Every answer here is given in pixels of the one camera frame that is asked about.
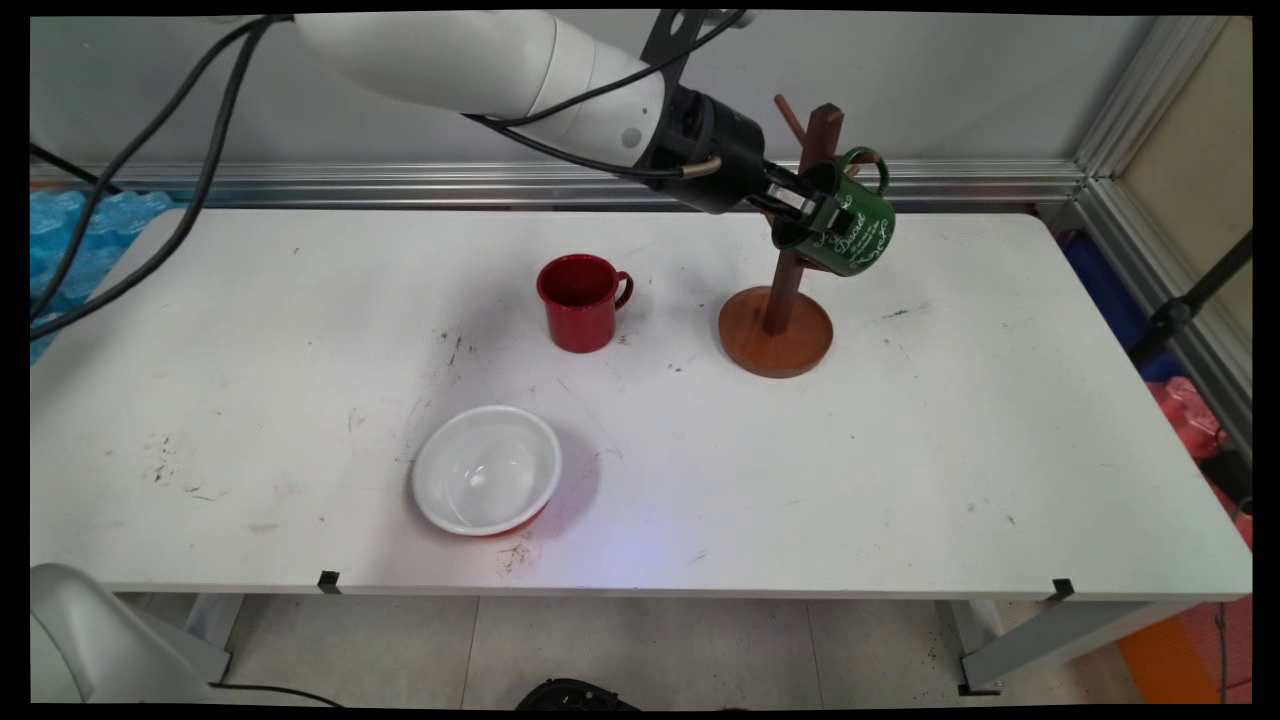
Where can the black round floor object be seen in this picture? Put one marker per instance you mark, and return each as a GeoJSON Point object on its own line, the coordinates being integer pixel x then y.
{"type": "Point", "coordinates": [575, 695]}

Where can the white plastic chair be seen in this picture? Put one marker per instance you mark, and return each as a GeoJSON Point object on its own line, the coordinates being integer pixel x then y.
{"type": "Point", "coordinates": [90, 640]}

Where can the red enamel mug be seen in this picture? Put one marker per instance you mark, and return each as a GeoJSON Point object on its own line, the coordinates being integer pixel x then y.
{"type": "Point", "coordinates": [580, 310]}

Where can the grey table leg with foot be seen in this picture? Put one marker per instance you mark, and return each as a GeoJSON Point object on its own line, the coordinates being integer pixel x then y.
{"type": "Point", "coordinates": [1050, 635]}

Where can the aluminium corner frame post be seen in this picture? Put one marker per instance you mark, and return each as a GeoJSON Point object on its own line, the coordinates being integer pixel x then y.
{"type": "Point", "coordinates": [1145, 85]}

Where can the green enamel mug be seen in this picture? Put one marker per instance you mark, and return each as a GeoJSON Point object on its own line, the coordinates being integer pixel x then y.
{"type": "Point", "coordinates": [860, 240]}

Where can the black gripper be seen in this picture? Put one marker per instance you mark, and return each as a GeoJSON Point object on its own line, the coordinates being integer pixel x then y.
{"type": "Point", "coordinates": [715, 150]}

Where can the blue bubble wrap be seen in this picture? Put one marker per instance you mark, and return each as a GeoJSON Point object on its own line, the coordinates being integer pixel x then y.
{"type": "Point", "coordinates": [70, 225]}

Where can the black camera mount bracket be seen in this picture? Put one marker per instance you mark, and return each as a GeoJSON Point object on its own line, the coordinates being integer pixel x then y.
{"type": "Point", "coordinates": [672, 35]}

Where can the red plastic bag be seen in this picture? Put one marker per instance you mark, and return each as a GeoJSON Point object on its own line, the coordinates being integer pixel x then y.
{"type": "Point", "coordinates": [1185, 415]}

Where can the black item beside bag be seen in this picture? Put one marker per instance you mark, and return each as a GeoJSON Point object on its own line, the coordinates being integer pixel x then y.
{"type": "Point", "coordinates": [1228, 478]}

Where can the orange floor object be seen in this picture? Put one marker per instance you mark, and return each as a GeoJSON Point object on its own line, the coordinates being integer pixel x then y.
{"type": "Point", "coordinates": [1160, 660]}

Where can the white bowl red outside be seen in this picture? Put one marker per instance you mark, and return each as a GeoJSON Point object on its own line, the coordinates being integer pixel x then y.
{"type": "Point", "coordinates": [485, 470]}

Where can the horizontal aluminium frame rail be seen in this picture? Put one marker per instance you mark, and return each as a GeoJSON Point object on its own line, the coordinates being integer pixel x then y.
{"type": "Point", "coordinates": [950, 185]}

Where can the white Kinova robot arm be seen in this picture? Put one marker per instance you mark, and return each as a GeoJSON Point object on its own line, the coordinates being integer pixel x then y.
{"type": "Point", "coordinates": [480, 60]}

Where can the brown wooden mug tree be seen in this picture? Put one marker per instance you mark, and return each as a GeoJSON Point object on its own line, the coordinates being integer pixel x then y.
{"type": "Point", "coordinates": [775, 340]}

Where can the black tape clip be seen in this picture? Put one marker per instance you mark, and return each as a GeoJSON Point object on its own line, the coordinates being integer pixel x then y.
{"type": "Point", "coordinates": [329, 581]}
{"type": "Point", "coordinates": [1063, 589]}

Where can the blue box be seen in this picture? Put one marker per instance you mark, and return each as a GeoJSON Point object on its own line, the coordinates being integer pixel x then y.
{"type": "Point", "coordinates": [1100, 290]}

